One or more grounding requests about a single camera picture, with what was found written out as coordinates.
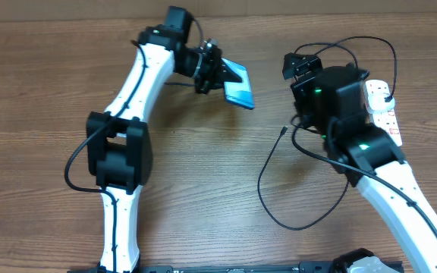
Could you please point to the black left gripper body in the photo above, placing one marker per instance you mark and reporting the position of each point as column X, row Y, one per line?
column 202, row 78

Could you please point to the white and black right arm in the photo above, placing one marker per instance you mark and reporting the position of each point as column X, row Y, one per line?
column 331, row 100

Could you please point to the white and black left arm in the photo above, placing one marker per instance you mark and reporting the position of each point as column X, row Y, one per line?
column 119, row 149

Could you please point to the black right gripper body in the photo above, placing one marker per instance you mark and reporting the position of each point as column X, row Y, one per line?
column 299, row 68

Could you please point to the white power strip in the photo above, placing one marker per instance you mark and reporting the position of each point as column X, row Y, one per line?
column 381, row 113

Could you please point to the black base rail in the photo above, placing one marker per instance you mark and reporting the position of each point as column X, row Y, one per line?
column 302, row 267

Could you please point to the blue Samsung Galaxy smartphone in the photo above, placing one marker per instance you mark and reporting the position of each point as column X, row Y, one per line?
column 239, row 94

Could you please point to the white USB wall charger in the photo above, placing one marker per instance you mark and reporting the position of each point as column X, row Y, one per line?
column 376, row 103

